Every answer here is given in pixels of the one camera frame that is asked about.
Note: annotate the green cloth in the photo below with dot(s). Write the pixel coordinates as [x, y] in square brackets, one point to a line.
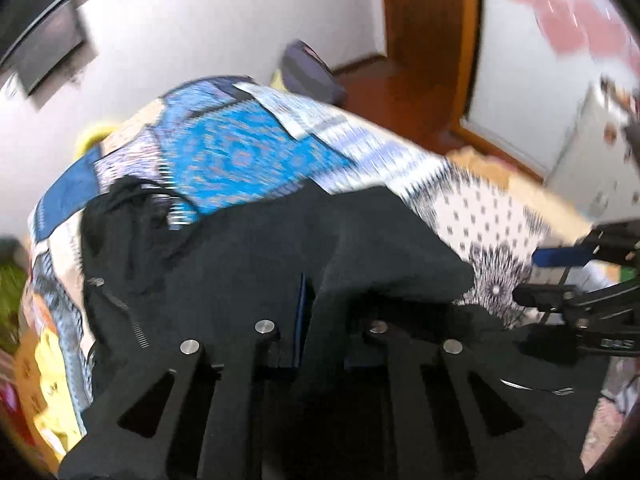
[11, 290]

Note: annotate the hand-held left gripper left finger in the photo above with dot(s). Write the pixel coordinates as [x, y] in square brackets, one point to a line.
[303, 321]

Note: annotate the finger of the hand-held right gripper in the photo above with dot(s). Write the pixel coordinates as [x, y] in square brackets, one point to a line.
[555, 256]
[542, 296]

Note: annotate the brown wooden door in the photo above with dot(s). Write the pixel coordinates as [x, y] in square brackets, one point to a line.
[425, 35]

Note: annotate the dark wall screen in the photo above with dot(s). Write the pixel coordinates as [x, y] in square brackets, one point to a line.
[42, 35]

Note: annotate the black jacket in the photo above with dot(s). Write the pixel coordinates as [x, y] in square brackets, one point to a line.
[260, 255]

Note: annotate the white cabinet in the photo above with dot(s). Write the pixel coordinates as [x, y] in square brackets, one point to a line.
[592, 155]

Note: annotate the white wardrobe with pink stickers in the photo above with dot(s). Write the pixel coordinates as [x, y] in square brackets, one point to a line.
[540, 40]

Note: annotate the patterned blue bed sheet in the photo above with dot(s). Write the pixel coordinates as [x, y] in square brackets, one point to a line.
[235, 150]

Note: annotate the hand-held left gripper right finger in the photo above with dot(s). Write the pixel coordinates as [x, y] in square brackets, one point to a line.
[361, 359]

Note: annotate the dark purple bag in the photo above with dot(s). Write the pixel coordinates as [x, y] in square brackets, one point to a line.
[310, 72]

